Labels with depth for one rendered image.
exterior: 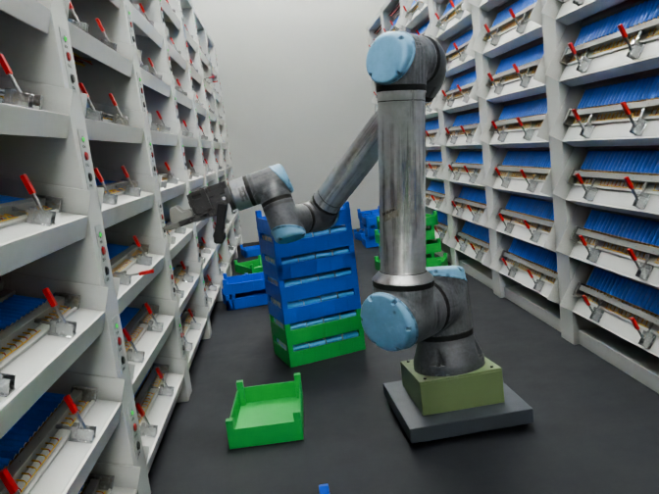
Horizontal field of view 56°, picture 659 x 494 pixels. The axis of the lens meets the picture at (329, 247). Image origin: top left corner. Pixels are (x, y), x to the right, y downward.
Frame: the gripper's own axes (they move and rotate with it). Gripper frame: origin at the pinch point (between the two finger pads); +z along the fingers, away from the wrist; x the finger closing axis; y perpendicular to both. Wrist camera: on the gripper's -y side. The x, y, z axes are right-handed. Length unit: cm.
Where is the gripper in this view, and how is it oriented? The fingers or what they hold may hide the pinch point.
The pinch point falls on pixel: (169, 228)
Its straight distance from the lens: 183.7
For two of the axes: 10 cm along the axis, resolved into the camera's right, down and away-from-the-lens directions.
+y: -3.4, -9.2, -1.7
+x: 0.9, 1.5, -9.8
